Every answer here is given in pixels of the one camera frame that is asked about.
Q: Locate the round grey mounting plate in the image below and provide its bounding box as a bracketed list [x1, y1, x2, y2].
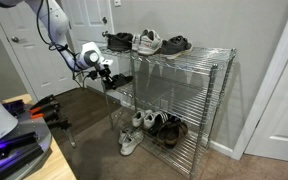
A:
[0, 104, 54, 180]

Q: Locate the white baseboard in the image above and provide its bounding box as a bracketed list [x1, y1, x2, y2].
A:
[187, 129, 235, 158]

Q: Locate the white door frame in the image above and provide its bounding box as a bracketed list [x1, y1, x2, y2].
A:
[231, 0, 288, 162]

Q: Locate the black sneaker grey sole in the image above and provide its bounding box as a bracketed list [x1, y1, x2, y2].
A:
[159, 35, 194, 60]

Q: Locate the black clamp orange trigger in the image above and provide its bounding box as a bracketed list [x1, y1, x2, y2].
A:
[28, 94, 57, 113]
[29, 103, 62, 121]

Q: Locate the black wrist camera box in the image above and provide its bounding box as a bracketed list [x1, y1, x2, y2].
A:
[85, 68, 101, 81]

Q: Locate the black clamp metal bar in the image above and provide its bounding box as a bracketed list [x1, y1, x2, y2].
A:
[45, 111, 78, 149]

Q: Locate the dark grey sneaker white sole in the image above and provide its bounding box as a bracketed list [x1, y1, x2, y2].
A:
[103, 73, 134, 92]

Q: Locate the dark brown shoe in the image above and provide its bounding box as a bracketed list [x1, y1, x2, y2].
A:
[170, 115, 189, 138]
[156, 120, 181, 150]

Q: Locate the white panel door with deadbolt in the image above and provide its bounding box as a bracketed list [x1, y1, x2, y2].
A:
[59, 0, 122, 101]

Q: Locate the chrome wire shelf rack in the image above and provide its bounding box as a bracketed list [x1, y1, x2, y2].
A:
[93, 44, 238, 178]

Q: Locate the black white-striped slide sandal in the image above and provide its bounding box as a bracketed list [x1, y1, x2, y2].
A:
[148, 111, 172, 138]

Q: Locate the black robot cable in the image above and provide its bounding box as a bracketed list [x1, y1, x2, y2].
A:
[35, 0, 100, 81]

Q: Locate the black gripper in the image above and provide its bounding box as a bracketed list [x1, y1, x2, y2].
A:
[96, 64, 118, 90]

